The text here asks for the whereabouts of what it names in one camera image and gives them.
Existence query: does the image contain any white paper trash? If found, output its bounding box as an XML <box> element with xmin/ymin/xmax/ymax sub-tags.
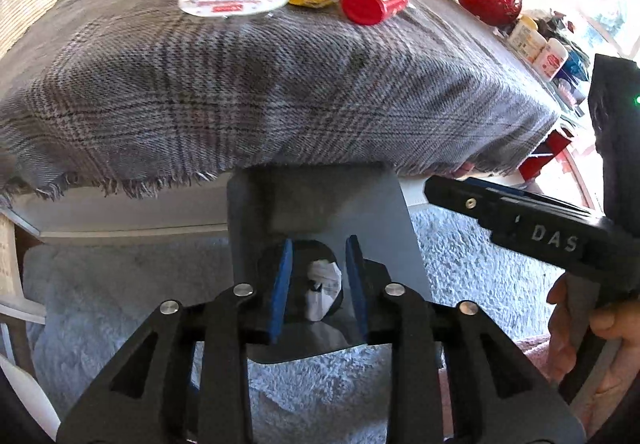
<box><xmin>305</xmin><ymin>260</ymin><xmax>343</xmax><ymax>323</ymax></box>

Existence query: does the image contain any grey trash bin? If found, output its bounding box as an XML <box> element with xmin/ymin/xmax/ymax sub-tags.
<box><xmin>227</xmin><ymin>164</ymin><xmax>432</xmax><ymax>365</ymax></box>

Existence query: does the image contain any person's right hand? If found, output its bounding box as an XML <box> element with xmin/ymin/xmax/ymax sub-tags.
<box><xmin>547</xmin><ymin>275</ymin><xmax>639</xmax><ymax>438</ymax></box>

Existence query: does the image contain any white bottle red label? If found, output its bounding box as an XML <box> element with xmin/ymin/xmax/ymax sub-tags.
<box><xmin>533</xmin><ymin>38</ymin><xmax>568</xmax><ymax>82</ymax></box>

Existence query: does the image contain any white bottle yellow cap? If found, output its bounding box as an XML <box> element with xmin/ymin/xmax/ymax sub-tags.
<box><xmin>506</xmin><ymin>15</ymin><xmax>547</xmax><ymax>64</ymax></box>

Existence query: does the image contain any red bowl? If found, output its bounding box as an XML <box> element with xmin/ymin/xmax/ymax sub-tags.
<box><xmin>458</xmin><ymin>0</ymin><xmax>522</xmax><ymax>27</ymax></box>

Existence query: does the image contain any grey plaid tablecloth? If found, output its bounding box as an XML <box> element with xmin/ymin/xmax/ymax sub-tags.
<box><xmin>1</xmin><ymin>0</ymin><xmax>560</xmax><ymax>204</ymax></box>

